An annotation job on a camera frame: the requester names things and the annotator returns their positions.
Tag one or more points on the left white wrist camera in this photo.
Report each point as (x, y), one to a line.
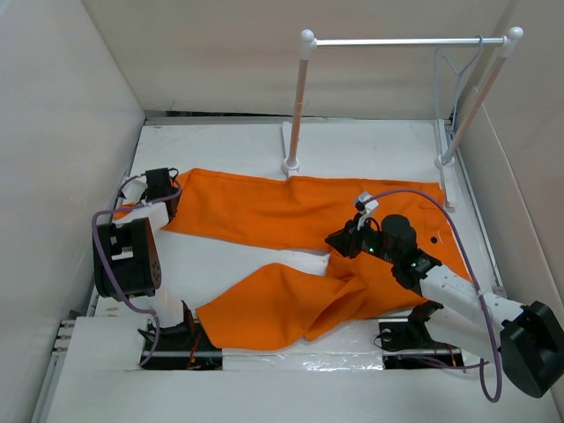
(132, 188)

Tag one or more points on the light blue wire hanger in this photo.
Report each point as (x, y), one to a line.
(446, 106)

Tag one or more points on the white clothes rack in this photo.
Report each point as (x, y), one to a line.
(447, 142)

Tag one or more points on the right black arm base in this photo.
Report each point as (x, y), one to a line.
(406, 344)

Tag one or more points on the orange trousers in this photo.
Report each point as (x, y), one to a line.
(308, 289)

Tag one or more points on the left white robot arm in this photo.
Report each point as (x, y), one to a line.
(125, 257)

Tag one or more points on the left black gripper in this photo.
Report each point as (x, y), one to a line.
(175, 197)

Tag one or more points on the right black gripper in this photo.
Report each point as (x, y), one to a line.
(345, 241)

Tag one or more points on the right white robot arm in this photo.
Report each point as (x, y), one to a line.
(527, 339)

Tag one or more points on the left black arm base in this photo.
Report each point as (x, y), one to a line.
(184, 346)

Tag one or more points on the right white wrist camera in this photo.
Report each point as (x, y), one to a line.
(366, 205)

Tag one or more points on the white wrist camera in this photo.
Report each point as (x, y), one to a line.
(132, 188)
(366, 205)

